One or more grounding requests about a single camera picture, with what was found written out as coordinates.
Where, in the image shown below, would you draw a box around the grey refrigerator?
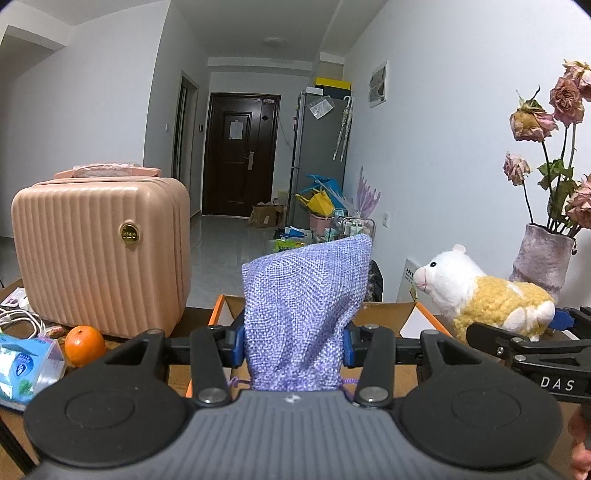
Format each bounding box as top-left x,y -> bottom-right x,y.
290,89 -> 354,232

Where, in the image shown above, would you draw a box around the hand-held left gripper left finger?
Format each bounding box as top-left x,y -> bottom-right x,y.
105,319 -> 247,409

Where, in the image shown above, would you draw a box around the green and blue packets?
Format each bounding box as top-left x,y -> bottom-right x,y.
273,226 -> 308,252

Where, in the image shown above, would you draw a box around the white and yellow plush hamster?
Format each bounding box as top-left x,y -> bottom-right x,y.
413,244 -> 556,343

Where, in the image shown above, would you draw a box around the white folded umbrella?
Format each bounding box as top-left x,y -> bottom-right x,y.
333,96 -> 354,162

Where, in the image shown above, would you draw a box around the small clear plastic bag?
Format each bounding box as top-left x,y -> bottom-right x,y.
309,98 -> 334,121

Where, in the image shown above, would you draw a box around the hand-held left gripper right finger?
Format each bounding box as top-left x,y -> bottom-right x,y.
342,323 -> 467,409

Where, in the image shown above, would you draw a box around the dark brown entrance door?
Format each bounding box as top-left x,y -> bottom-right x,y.
203,92 -> 281,217

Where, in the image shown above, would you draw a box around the side doorway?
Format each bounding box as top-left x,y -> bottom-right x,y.
173,71 -> 199,185

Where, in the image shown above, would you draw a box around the orange fruit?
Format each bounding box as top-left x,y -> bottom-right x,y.
65,325 -> 107,367

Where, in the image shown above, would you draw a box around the purple burlap drawstring pouch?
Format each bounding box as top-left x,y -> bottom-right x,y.
241,234 -> 374,393

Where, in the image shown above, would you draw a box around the wire cart with bottles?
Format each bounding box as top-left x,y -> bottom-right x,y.
330,210 -> 376,243

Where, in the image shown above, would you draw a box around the white board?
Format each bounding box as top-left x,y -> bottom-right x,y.
404,258 -> 420,303

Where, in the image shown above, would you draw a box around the blue soft tissue pack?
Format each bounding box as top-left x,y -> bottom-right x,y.
0,333 -> 65,411

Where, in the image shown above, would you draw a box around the purple textured vase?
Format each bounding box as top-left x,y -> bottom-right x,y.
509,224 -> 578,305

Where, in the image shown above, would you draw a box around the brown cardboard box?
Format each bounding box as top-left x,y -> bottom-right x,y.
249,203 -> 287,229

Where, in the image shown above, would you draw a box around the pink bin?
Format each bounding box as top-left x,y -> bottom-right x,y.
308,212 -> 334,236

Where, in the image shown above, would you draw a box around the dried pink roses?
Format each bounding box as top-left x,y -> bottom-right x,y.
503,59 -> 591,238

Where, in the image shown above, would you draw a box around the person's right hand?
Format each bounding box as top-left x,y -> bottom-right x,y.
570,406 -> 591,480

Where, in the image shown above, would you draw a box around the white card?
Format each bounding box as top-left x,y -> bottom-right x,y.
0,287 -> 31,310

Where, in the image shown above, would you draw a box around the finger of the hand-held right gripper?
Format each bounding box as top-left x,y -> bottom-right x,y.
466,322 -> 550,365
549,307 -> 591,340

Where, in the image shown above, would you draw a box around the white wall electrical panel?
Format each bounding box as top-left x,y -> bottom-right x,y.
368,61 -> 389,109

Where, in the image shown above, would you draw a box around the orange cardboard box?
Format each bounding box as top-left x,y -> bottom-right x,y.
185,294 -> 458,400

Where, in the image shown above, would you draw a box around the white cable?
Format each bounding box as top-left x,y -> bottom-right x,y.
0,308 -> 47,340

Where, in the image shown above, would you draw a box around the yellow bag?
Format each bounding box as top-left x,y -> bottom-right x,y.
295,188 -> 334,217

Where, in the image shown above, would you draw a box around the pink ribbed suitcase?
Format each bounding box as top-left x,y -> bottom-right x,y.
11,162 -> 191,339

